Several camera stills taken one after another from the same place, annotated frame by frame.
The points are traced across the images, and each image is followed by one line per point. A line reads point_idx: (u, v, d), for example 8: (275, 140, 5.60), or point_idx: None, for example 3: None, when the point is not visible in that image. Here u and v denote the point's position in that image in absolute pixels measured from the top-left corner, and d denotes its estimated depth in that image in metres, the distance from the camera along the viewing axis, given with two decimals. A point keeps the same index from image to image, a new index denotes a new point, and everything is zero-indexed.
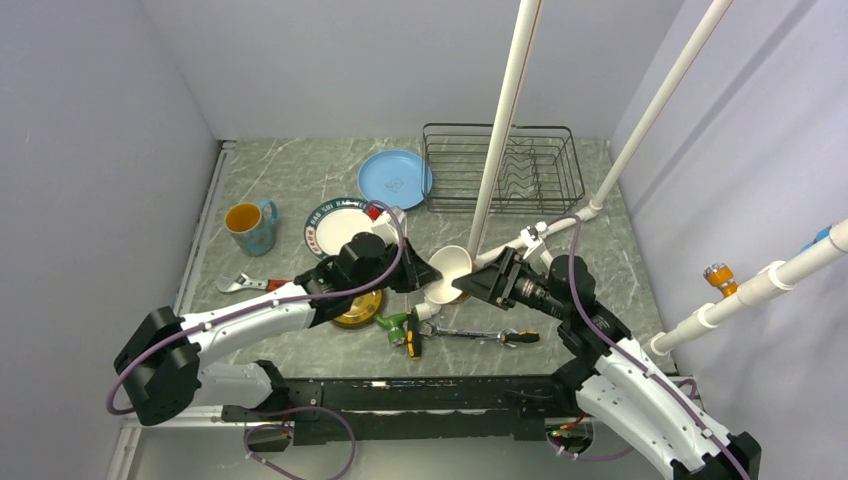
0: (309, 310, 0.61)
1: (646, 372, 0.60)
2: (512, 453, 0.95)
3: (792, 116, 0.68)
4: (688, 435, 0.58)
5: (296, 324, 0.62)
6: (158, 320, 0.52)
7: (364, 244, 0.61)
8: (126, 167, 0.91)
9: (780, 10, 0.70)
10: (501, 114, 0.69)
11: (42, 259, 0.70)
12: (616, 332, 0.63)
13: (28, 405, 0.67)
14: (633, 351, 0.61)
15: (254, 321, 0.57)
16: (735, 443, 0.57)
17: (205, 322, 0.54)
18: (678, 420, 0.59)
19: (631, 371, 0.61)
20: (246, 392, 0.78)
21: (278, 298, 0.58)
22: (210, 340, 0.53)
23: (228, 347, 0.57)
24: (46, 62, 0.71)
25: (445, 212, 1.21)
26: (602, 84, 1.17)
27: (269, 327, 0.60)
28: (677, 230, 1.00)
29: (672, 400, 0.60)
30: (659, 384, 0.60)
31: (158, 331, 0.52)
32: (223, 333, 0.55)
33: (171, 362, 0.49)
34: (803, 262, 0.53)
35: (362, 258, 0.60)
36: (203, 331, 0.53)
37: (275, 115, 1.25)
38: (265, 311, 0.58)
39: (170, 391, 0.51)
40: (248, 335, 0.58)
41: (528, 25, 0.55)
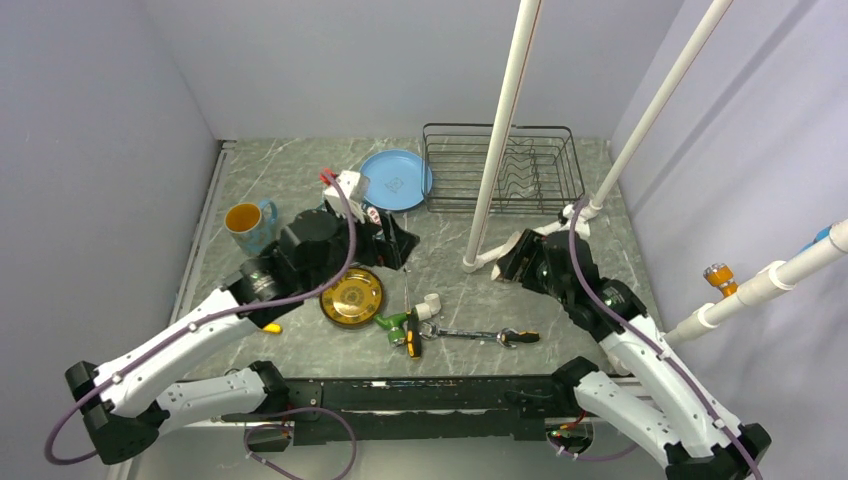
0: (241, 321, 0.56)
1: (660, 355, 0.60)
2: (512, 453, 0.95)
3: (792, 116, 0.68)
4: (699, 424, 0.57)
5: (244, 331, 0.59)
6: (75, 378, 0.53)
7: (304, 227, 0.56)
8: (126, 167, 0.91)
9: (780, 10, 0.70)
10: (500, 114, 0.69)
11: (43, 259, 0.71)
12: (631, 307, 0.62)
13: (28, 405, 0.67)
14: (646, 331, 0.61)
15: (174, 355, 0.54)
16: (747, 435, 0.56)
17: (113, 375, 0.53)
18: (690, 407, 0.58)
19: (644, 353, 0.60)
20: (236, 404, 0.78)
21: (193, 322, 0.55)
22: (122, 393, 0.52)
23: (166, 379, 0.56)
24: (45, 62, 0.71)
25: (445, 212, 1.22)
26: (602, 84, 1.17)
27: (203, 350, 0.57)
28: (677, 230, 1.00)
29: (686, 388, 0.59)
30: (674, 369, 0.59)
31: (76, 390, 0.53)
32: (137, 379, 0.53)
33: (90, 423, 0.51)
34: (803, 263, 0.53)
35: (302, 244, 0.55)
36: (114, 385, 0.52)
37: (275, 114, 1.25)
38: (184, 340, 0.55)
39: (112, 441, 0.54)
40: (180, 364, 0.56)
41: (528, 25, 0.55)
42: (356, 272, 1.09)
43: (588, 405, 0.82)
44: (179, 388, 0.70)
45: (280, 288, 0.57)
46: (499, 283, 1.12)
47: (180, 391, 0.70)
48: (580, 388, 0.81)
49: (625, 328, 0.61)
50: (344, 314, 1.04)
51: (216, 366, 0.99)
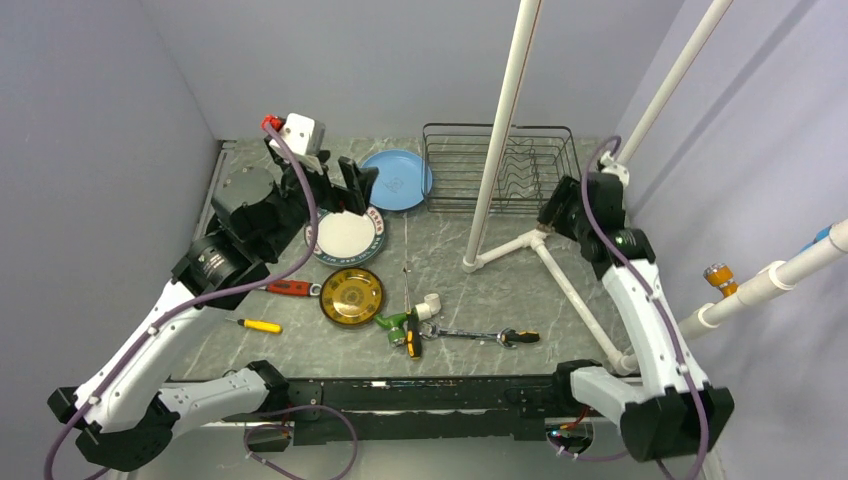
0: (201, 312, 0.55)
1: (649, 295, 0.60)
2: (513, 454, 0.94)
3: (791, 117, 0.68)
4: (662, 364, 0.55)
5: (210, 320, 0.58)
6: (55, 407, 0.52)
7: (237, 194, 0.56)
8: (126, 168, 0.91)
9: (780, 10, 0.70)
10: (500, 114, 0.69)
11: (42, 258, 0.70)
12: (640, 252, 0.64)
13: (28, 403, 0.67)
14: (644, 274, 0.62)
15: (146, 362, 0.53)
16: (708, 391, 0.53)
17: (89, 397, 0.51)
18: (658, 348, 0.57)
19: (634, 289, 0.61)
20: (240, 403, 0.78)
21: (152, 326, 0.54)
22: (104, 412, 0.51)
23: (149, 387, 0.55)
24: (45, 63, 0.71)
25: (445, 212, 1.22)
26: (602, 84, 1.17)
27: (173, 351, 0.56)
28: (677, 230, 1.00)
29: (664, 330, 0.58)
30: (659, 311, 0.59)
31: (60, 417, 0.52)
32: (116, 395, 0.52)
33: (86, 444, 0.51)
34: (803, 262, 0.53)
35: (239, 210, 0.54)
36: (94, 407, 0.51)
37: (275, 114, 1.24)
38: (151, 345, 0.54)
39: (120, 453, 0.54)
40: (158, 367, 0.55)
41: (527, 25, 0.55)
42: (356, 271, 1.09)
43: (581, 395, 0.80)
44: (183, 391, 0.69)
45: (233, 262, 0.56)
46: (500, 283, 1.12)
47: (185, 394, 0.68)
48: (576, 373, 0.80)
49: (623, 262, 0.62)
50: (344, 314, 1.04)
51: (216, 366, 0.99)
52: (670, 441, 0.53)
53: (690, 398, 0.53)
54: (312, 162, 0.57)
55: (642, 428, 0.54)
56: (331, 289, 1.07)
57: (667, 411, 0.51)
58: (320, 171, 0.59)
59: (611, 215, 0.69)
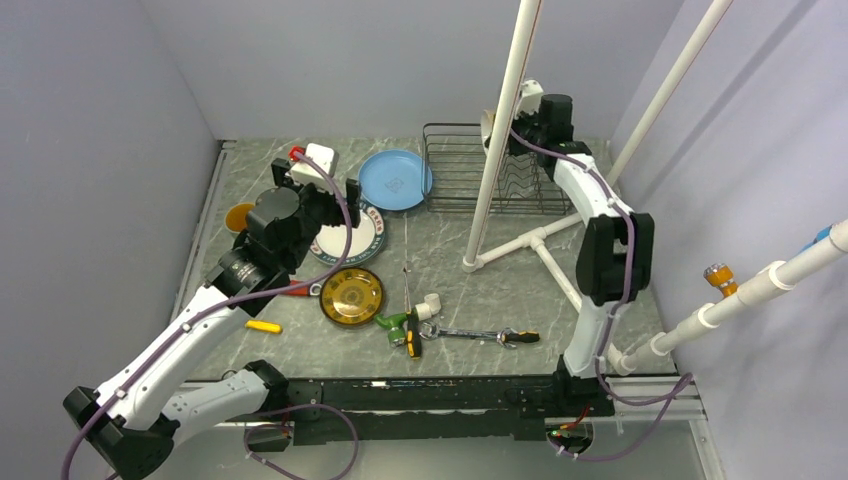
0: (233, 312, 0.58)
1: (585, 169, 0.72)
2: (512, 454, 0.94)
3: (791, 117, 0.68)
4: (596, 204, 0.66)
5: (236, 323, 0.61)
6: (73, 406, 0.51)
7: (268, 210, 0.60)
8: (125, 167, 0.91)
9: (780, 9, 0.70)
10: (501, 114, 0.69)
11: (41, 259, 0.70)
12: (579, 150, 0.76)
13: (27, 403, 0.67)
14: (583, 159, 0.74)
15: (175, 358, 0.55)
16: (634, 214, 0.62)
17: (117, 390, 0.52)
18: (593, 195, 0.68)
19: (574, 168, 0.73)
20: (240, 404, 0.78)
21: (188, 323, 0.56)
22: (131, 406, 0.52)
23: (170, 387, 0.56)
24: (45, 63, 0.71)
25: (445, 212, 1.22)
26: (601, 84, 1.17)
27: (199, 351, 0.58)
28: (677, 230, 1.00)
29: (597, 187, 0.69)
30: (593, 178, 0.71)
31: (77, 415, 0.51)
32: (142, 389, 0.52)
33: (105, 442, 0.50)
34: (802, 263, 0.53)
35: (272, 223, 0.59)
36: (120, 400, 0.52)
37: (275, 114, 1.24)
38: (181, 341, 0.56)
39: (131, 457, 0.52)
40: (183, 367, 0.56)
41: (527, 26, 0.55)
42: (356, 271, 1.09)
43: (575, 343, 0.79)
44: (181, 399, 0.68)
45: (263, 272, 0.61)
46: (500, 283, 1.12)
47: (184, 401, 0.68)
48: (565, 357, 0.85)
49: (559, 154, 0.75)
50: (344, 314, 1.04)
51: (216, 366, 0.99)
52: (609, 261, 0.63)
53: (620, 220, 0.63)
54: (325, 185, 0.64)
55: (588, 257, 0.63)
56: (331, 289, 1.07)
57: (599, 229, 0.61)
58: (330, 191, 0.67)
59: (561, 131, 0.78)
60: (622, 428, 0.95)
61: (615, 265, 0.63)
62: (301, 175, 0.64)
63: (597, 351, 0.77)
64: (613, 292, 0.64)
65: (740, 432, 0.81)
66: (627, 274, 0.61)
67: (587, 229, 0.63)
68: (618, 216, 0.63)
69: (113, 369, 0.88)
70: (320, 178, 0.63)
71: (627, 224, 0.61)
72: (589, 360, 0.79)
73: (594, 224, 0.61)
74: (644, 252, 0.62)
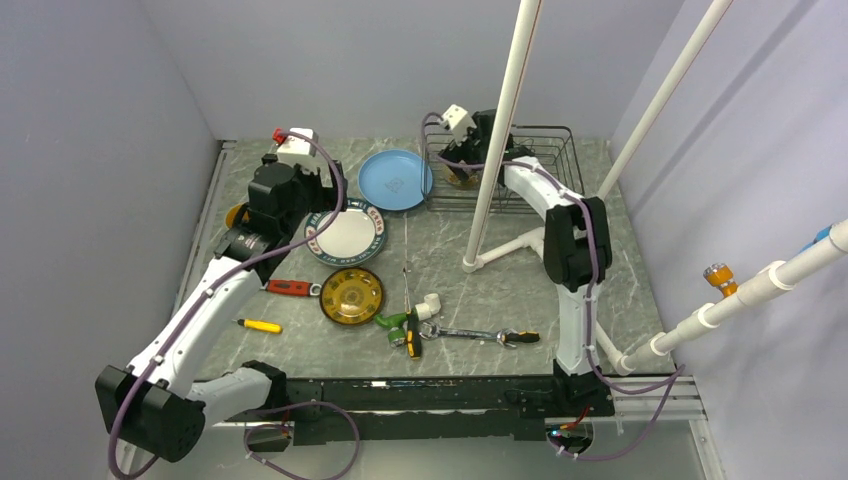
0: (250, 275, 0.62)
1: (531, 169, 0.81)
2: (513, 455, 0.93)
3: (791, 116, 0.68)
4: (550, 198, 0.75)
5: (251, 287, 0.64)
6: (110, 383, 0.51)
7: (268, 178, 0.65)
8: (125, 166, 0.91)
9: (780, 10, 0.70)
10: (500, 116, 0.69)
11: (39, 260, 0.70)
12: (523, 154, 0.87)
13: (26, 402, 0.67)
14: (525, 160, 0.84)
15: (204, 320, 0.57)
16: (586, 200, 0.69)
17: (154, 357, 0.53)
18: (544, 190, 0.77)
19: (522, 169, 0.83)
20: (247, 396, 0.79)
21: (209, 287, 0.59)
22: (171, 370, 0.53)
23: (200, 354, 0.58)
24: (45, 63, 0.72)
25: (445, 212, 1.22)
26: (602, 84, 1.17)
27: (223, 315, 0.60)
28: (677, 230, 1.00)
29: (545, 182, 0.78)
30: (540, 176, 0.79)
31: (116, 391, 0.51)
32: (179, 353, 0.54)
33: (151, 407, 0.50)
34: (802, 263, 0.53)
35: (274, 191, 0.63)
36: (160, 364, 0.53)
37: (274, 112, 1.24)
38: (206, 306, 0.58)
39: (176, 424, 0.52)
40: (209, 333, 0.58)
41: (526, 29, 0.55)
42: (356, 271, 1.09)
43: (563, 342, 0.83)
44: (198, 386, 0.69)
45: (269, 240, 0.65)
46: (499, 283, 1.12)
47: (201, 388, 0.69)
48: (566, 365, 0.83)
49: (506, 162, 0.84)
50: (344, 314, 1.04)
51: (216, 366, 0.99)
52: (573, 248, 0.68)
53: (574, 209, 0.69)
54: (310, 163, 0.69)
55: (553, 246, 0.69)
56: (331, 289, 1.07)
57: (556, 217, 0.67)
58: (315, 173, 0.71)
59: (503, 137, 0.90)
60: (622, 428, 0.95)
61: (579, 249, 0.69)
62: (286, 155, 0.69)
63: (586, 340, 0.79)
64: (582, 275, 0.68)
65: (742, 431, 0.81)
66: (590, 254, 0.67)
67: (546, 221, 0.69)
68: (573, 205, 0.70)
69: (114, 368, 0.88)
70: (310, 154, 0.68)
71: (583, 211, 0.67)
72: (581, 353, 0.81)
73: (550, 215, 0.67)
74: (603, 232, 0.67)
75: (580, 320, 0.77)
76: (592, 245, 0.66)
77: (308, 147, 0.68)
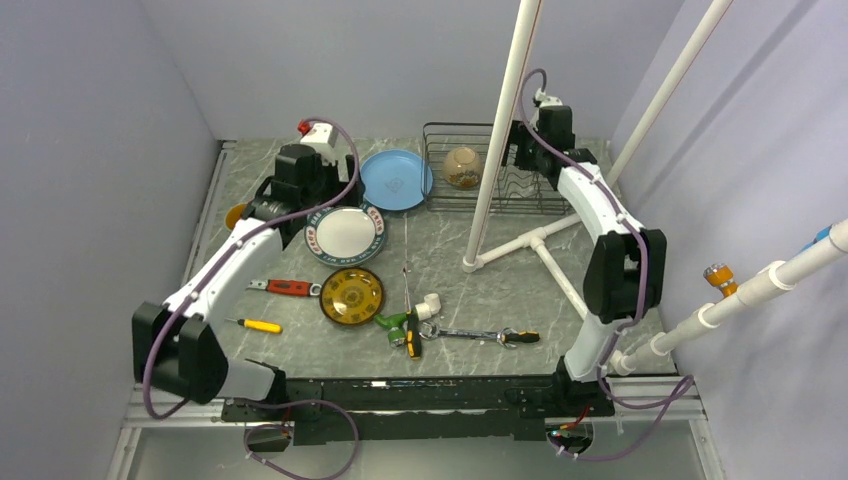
0: (274, 234, 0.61)
1: (591, 179, 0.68)
2: (513, 454, 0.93)
3: (792, 116, 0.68)
4: (604, 219, 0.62)
5: (273, 248, 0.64)
6: (145, 317, 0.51)
7: (295, 151, 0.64)
8: (125, 167, 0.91)
9: (780, 10, 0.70)
10: (500, 117, 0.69)
11: (39, 260, 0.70)
12: (584, 158, 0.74)
13: (26, 402, 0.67)
14: (587, 167, 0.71)
15: (235, 266, 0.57)
16: (644, 230, 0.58)
17: (190, 293, 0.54)
18: (600, 209, 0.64)
19: (579, 178, 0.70)
20: (258, 380, 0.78)
21: (240, 239, 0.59)
22: (206, 306, 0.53)
23: (229, 298, 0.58)
24: (46, 65, 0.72)
25: (445, 212, 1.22)
26: (602, 84, 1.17)
27: (251, 267, 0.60)
28: (677, 230, 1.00)
29: (604, 200, 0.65)
30: (598, 190, 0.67)
31: (151, 325, 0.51)
32: (213, 292, 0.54)
33: (187, 339, 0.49)
34: (803, 263, 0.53)
35: (301, 161, 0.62)
36: (195, 300, 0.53)
37: (274, 112, 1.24)
38: (236, 256, 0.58)
39: (206, 362, 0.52)
40: (238, 282, 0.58)
41: (526, 30, 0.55)
42: (356, 271, 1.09)
43: (575, 355, 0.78)
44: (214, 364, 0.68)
45: (291, 207, 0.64)
46: (499, 282, 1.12)
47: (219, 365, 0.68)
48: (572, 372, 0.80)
49: (570, 162, 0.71)
50: (344, 314, 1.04)
51: None
52: (620, 280, 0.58)
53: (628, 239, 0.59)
54: (330, 151, 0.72)
55: (596, 276, 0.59)
56: (331, 289, 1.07)
57: (609, 245, 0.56)
58: (332, 162, 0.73)
59: (562, 138, 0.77)
60: (622, 428, 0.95)
61: (625, 282, 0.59)
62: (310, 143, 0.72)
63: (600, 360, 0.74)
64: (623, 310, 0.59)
65: (742, 431, 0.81)
66: (639, 291, 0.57)
67: (596, 247, 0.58)
68: (629, 234, 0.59)
69: (113, 368, 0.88)
70: (327, 143, 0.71)
71: (639, 242, 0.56)
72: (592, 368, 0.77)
73: (602, 242, 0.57)
74: (657, 271, 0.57)
75: (597, 346, 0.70)
76: (643, 281, 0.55)
77: (327, 136, 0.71)
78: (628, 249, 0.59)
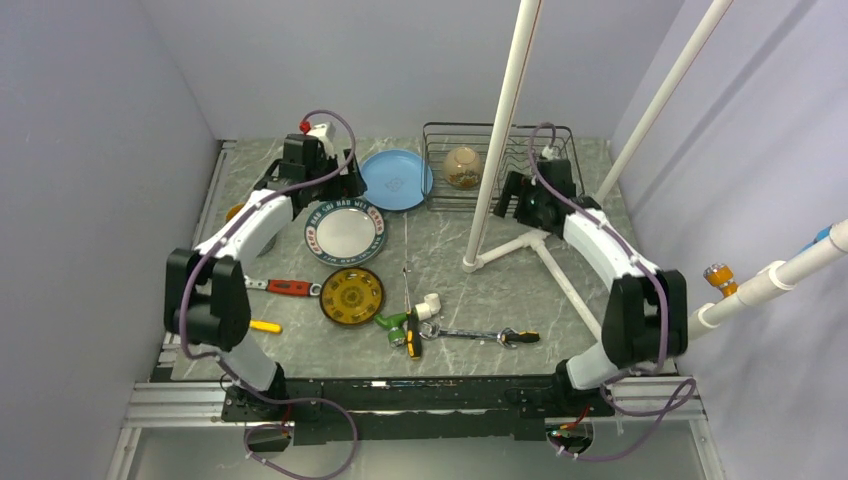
0: (286, 201, 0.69)
1: (598, 224, 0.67)
2: (512, 454, 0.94)
3: (792, 116, 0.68)
4: (616, 262, 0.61)
5: (284, 216, 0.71)
6: (180, 261, 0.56)
7: (300, 136, 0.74)
8: (125, 166, 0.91)
9: (780, 10, 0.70)
10: (500, 116, 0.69)
11: (39, 259, 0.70)
12: (588, 205, 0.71)
13: (25, 402, 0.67)
14: (594, 212, 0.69)
15: (255, 223, 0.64)
16: (660, 272, 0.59)
17: (219, 240, 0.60)
18: (612, 252, 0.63)
19: (587, 224, 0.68)
20: (259, 369, 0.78)
21: (258, 201, 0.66)
22: (235, 249, 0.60)
23: (249, 251, 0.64)
24: (45, 64, 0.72)
25: (445, 212, 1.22)
26: (602, 84, 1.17)
27: (266, 228, 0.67)
28: (677, 230, 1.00)
29: (615, 244, 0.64)
30: (608, 234, 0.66)
31: (184, 268, 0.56)
32: (239, 240, 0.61)
33: (219, 276, 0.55)
34: (804, 263, 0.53)
35: (306, 142, 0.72)
36: (224, 245, 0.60)
37: (273, 111, 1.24)
38: (256, 215, 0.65)
39: (235, 303, 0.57)
40: (256, 238, 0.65)
41: (526, 28, 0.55)
42: (356, 271, 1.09)
43: (583, 369, 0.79)
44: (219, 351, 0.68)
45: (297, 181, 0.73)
46: (499, 282, 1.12)
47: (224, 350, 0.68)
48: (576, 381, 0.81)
49: (575, 208, 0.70)
50: (344, 314, 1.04)
51: (217, 366, 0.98)
52: (641, 325, 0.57)
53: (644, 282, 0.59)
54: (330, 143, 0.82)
55: (614, 319, 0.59)
56: (332, 289, 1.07)
57: (627, 288, 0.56)
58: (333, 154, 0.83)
59: (564, 188, 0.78)
60: (622, 428, 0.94)
61: (647, 329, 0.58)
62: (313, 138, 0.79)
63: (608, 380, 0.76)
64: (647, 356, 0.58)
65: (742, 431, 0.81)
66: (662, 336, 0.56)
67: (612, 290, 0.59)
68: (645, 278, 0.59)
69: (113, 368, 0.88)
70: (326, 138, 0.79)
71: (656, 284, 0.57)
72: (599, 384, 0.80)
73: (619, 284, 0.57)
74: (679, 314, 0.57)
75: (610, 372, 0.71)
76: (663, 326, 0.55)
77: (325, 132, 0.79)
78: (646, 292, 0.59)
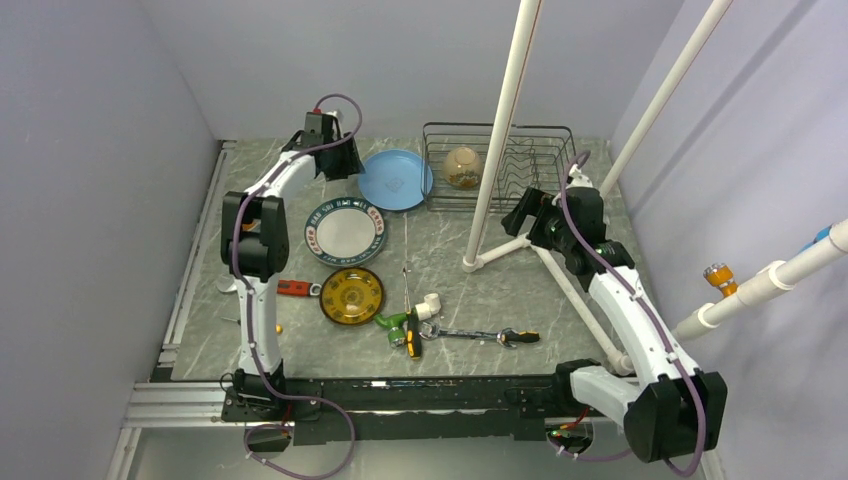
0: (308, 161, 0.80)
1: (632, 294, 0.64)
2: (512, 455, 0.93)
3: (791, 118, 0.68)
4: (651, 355, 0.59)
5: (306, 174, 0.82)
6: (233, 199, 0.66)
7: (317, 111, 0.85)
8: (124, 166, 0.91)
9: (780, 10, 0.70)
10: (500, 115, 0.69)
11: (38, 259, 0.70)
12: (620, 259, 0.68)
13: (25, 402, 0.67)
14: (629, 277, 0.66)
15: (288, 175, 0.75)
16: (700, 375, 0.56)
17: (264, 184, 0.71)
18: (647, 340, 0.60)
19: (618, 291, 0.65)
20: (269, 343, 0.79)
21: (290, 158, 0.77)
22: (276, 191, 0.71)
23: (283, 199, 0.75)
24: (44, 64, 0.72)
25: (445, 212, 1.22)
26: (602, 83, 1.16)
27: (295, 182, 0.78)
28: (677, 229, 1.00)
29: (651, 327, 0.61)
30: (642, 308, 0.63)
31: (236, 204, 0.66)
32: (277, 186, 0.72)
33: (269, 212, 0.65)
34: (804, 263, 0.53)
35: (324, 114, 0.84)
36: (268, 188, 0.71)
37: (273, 111, 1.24)
38: (288, 168, 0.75)
39: (279, 236, 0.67)
40: (288, 189, 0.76)
41: (527, 27, 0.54)
42: (357, 271, 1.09)
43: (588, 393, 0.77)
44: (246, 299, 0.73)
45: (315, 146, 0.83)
46: (500, 283, 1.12)
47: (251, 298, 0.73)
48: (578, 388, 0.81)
49: (606, 268, 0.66)
50: (344, 314, 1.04)
51: (216, 366, 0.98)
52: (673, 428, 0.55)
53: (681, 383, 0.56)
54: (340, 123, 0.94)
55: (642, 417, 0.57)
56: (332, 289, 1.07)
57: (664, 395, 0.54)
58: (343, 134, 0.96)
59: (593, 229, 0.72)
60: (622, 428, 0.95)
61: (681, 431, 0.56)
62: None
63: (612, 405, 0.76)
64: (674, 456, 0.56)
65: (742, 431, 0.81)
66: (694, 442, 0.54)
67: (646, 391, 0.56)
68: (682, 379, 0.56)
69: (113, 368, 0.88)
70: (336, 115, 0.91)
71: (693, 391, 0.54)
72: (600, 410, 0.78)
73: (655, 391, 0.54)
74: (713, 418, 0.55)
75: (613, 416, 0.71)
76: (701, 432, 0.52)
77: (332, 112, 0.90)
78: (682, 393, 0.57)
